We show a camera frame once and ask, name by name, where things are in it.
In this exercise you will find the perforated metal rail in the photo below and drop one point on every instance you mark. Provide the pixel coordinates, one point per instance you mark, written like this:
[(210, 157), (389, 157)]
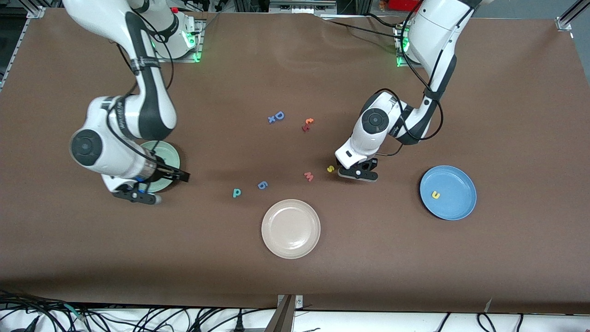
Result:
[(17, 44)]

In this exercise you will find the aluminium profile post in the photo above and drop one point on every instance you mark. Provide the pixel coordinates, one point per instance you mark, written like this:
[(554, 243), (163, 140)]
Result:
[(283, 318)]

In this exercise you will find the blue plate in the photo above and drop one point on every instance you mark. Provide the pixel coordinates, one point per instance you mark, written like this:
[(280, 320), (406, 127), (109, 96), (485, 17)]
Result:
[(454, 203)]

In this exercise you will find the blue letter D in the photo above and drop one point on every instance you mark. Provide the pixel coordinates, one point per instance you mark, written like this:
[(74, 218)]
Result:
[(279, 115)]

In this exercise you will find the red box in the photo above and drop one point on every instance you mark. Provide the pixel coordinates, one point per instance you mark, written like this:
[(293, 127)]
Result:
[(398, 4)]

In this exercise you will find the brown table mat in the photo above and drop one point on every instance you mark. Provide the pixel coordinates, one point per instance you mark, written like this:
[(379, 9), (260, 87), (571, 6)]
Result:
[(295, 69)]

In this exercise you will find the beige plate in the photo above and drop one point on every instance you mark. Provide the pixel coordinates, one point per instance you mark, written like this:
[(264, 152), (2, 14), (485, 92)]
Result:
[(291, 229)]

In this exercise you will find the pale green plate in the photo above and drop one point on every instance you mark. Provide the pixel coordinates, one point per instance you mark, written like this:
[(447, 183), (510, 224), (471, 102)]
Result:
[(170, 154)]

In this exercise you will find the blue letter g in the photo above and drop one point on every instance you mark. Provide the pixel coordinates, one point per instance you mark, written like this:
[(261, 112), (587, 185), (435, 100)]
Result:
[(262, 185)]

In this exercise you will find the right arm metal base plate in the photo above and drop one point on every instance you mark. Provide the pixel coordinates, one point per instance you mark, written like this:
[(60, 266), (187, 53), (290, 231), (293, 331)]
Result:
[(184, 60)]

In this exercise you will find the teal letter p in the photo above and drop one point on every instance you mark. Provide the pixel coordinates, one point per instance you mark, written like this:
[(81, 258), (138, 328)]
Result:
[(236, 192)]

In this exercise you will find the red letter m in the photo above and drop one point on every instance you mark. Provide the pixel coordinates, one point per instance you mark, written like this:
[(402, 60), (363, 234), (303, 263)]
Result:
[(309, 176)]

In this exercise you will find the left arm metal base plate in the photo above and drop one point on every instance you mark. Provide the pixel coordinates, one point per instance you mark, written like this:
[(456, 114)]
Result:
[(405, 65)]

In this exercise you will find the aluminium frame bar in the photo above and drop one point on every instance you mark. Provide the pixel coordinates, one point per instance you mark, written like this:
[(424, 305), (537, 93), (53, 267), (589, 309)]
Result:
[(39, 10)]

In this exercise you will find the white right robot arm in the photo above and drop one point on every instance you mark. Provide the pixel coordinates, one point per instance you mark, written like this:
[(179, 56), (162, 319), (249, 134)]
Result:
[(106, 138)]

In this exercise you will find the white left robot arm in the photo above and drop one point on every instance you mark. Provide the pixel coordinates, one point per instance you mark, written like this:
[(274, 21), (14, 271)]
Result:
[(368, 143)]

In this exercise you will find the aluminium frame strut with bracket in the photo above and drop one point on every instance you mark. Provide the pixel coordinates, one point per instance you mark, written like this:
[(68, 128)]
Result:
[(569, 18)]

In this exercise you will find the grey metal box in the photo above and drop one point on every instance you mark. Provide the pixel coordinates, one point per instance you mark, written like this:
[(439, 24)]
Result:
[(302, 5)]

